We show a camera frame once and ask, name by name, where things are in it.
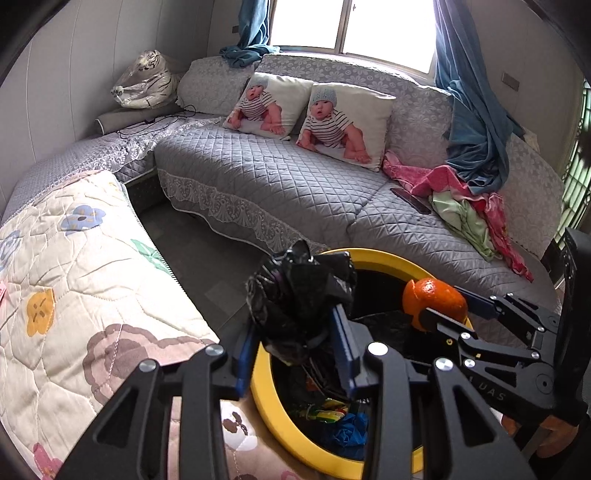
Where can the grey quilted sofa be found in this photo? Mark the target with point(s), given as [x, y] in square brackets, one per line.
[286, 184]

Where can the baby print pillow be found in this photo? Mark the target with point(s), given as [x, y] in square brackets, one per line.
[263, 108]
[341, 124]

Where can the orange fruit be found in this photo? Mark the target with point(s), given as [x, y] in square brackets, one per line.
[431, 297]

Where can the black phone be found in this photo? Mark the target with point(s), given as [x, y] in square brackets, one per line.
[411, 201]

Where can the pink cloth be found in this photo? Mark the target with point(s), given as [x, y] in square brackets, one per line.
[438, 180]

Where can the blue wrapper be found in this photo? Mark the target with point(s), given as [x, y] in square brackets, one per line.
[348, 431]

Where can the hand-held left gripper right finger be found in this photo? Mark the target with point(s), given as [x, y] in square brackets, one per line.
[344, 350]

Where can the bagged white tiger plush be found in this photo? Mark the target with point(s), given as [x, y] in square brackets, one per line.
[143, 81]

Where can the green snack packet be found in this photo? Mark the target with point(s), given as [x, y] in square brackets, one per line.
[323, 410]

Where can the grey floral cushion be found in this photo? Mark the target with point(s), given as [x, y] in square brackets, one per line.
[207, 87]

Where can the person's right hand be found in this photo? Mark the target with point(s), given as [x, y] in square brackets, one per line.
[561, 438]

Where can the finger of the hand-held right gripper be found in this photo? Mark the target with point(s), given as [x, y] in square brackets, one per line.
[436, 321]
[480, 305]

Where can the cream cartoon printed quilt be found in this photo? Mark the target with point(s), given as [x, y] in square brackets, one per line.
[92, 300]

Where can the window grille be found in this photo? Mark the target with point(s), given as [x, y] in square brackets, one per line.
[577, 161]

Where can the grey bolster pillow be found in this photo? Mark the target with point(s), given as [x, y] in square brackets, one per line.
[124, 120]

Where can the yellow trash bin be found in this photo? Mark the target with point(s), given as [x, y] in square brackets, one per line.
[277, 415]

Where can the light green cloth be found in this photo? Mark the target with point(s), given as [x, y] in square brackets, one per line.
[466, 221]

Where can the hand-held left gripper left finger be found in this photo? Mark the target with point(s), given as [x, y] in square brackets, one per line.
[244, 360]

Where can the black plastic bag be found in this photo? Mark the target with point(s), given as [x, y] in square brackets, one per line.
[300, 295]

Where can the window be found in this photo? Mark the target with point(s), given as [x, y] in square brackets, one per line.
[351, 27]

